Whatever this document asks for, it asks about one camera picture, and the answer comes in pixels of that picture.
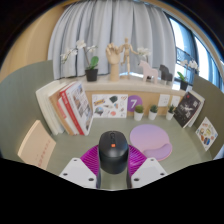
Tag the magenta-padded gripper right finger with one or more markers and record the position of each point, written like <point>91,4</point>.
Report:
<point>148,171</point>

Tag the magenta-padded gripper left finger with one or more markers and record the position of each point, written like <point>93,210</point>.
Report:
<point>77,171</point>

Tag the black computer mouse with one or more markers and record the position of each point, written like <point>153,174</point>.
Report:
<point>113,155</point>

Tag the purple mouse pad with wrist rest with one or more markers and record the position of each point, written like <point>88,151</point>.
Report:
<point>148,138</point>

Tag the beige book with red lettering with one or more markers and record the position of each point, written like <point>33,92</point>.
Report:
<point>36,146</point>

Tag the thin red and white book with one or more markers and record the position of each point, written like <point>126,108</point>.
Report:
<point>65,115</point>

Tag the small spiky succulent in white pot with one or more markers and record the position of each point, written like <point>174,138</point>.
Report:
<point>170,115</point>

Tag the tan book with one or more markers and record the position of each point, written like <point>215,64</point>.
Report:
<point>58,111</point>

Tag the red-spined book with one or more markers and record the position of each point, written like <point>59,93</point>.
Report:
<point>68,103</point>

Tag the round purple number sticker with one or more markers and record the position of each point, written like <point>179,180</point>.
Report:
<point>134,103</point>

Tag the colourful sticker sheet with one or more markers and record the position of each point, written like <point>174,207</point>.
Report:
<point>206,133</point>

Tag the thick white book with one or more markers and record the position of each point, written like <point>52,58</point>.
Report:
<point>46,106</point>

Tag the white sticker sheet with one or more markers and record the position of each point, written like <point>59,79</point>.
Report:
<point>110,106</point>

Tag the black-covered book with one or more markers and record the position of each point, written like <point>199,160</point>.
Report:
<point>187,108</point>

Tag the light wooden desk ledge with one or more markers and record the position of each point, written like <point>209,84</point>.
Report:
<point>126,85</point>

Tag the black horse figurine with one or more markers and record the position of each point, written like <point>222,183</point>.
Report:
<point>165,73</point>

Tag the pink horse figurine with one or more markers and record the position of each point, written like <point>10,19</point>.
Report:
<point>148,71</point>

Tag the wooden hand model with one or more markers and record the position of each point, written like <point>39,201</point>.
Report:
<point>113,60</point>

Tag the wooden mannequin figure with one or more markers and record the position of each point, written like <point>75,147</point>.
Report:
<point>126,53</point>

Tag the large glass window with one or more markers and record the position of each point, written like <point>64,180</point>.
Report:
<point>186,43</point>

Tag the grey-white curtain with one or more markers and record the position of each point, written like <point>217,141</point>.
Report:
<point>110,23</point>

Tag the white wall socket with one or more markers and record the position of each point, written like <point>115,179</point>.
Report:
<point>175,101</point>
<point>163,100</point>

